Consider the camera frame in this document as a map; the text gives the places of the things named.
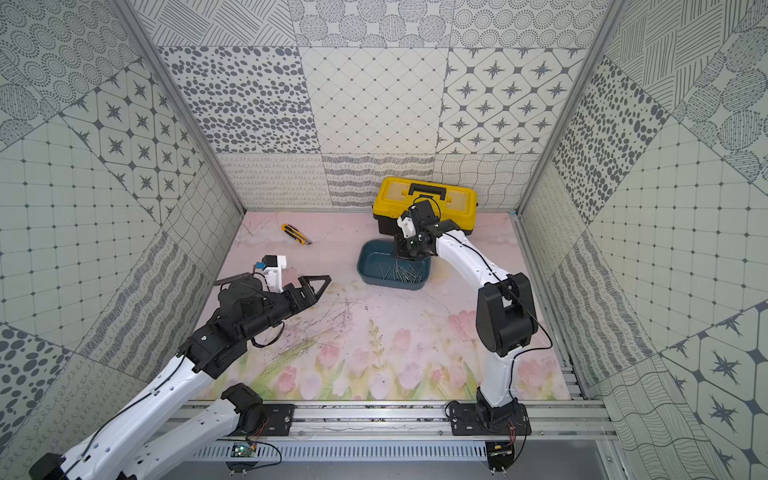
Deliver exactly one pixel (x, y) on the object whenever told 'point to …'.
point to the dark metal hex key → (233, 278)
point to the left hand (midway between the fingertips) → (320, 278)
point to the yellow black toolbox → (395, 196)
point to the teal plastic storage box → (377, 267)
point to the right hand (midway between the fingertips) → (395, 257)
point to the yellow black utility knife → (295, 234)
